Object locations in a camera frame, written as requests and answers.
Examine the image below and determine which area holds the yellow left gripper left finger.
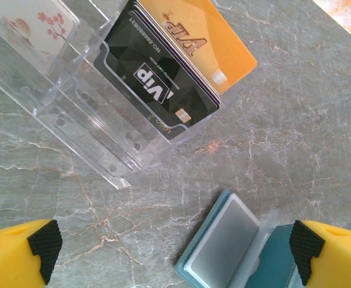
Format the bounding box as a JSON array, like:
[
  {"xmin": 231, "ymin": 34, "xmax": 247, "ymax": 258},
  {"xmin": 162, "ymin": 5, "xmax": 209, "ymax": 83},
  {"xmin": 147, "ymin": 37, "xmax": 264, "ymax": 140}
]
[{"xmin": 0, "ymin": 218, "xmax": 64, "ymax": 288}]

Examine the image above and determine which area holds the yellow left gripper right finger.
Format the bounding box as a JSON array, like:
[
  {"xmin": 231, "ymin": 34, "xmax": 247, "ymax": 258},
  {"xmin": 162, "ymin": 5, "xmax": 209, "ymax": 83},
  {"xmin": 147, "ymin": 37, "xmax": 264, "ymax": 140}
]
[{"xmin": 289, "ymin": 220, "xmax": 351, "ymax": 288}]

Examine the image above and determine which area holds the teal card holder wallet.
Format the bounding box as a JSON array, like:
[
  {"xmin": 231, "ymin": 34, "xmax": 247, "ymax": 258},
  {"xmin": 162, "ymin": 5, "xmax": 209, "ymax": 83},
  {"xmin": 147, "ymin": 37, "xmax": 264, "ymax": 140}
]
[{"xmin": 174, "ymin": 188, "xmax": 314, "ymax": 288}]

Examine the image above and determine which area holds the white cherry blossom card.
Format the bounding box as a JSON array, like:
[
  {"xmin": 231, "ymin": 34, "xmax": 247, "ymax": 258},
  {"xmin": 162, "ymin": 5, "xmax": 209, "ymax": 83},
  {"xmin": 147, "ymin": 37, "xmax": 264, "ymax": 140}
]
[{"xmin": 0, "ymin": 0, "xmax": 80, "ymax": 76}]

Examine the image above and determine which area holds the gold VIP card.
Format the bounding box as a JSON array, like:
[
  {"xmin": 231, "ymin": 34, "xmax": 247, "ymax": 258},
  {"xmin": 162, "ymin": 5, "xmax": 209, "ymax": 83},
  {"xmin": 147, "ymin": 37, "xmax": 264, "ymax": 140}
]
[{"xmin": 139, "ymin": 0, "xmax": 258, "ymax": 94}]

